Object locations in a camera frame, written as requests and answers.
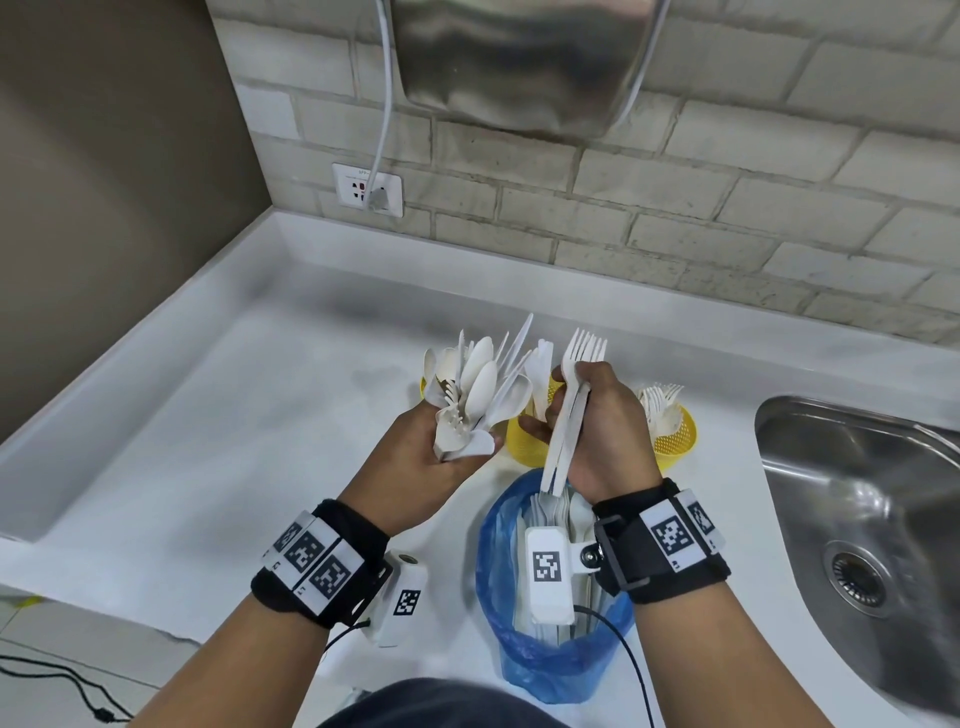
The person's right hand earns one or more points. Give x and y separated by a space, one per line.
619 442

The person's left hand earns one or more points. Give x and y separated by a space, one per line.
405 469

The bundle of white plastic cutlery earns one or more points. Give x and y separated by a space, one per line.
476 390
559 510

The bundle of white forks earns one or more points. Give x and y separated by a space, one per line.
577 360

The stack of white spoons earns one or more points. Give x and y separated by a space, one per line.
429 364

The stack of white knives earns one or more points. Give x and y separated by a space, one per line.
538 367

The blue plastic bag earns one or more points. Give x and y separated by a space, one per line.
495 540

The person's right forearm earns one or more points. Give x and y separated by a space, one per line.
720 660

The person's left forearm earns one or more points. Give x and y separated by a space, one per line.
232 667

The person's dark shorts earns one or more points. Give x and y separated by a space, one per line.
442 705

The black right wristband with markers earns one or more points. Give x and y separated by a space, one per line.
660 547

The black wristband with markers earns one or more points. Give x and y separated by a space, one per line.
660 547
315 562

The black left wristband with markers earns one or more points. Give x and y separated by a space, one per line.
315 562

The stainless steel sink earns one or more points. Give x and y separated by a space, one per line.
870 525

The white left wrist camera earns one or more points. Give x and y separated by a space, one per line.
401 600

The white wall socket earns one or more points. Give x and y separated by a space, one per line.
349 187

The stainless steel wall appliance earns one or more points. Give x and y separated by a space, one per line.
525 60

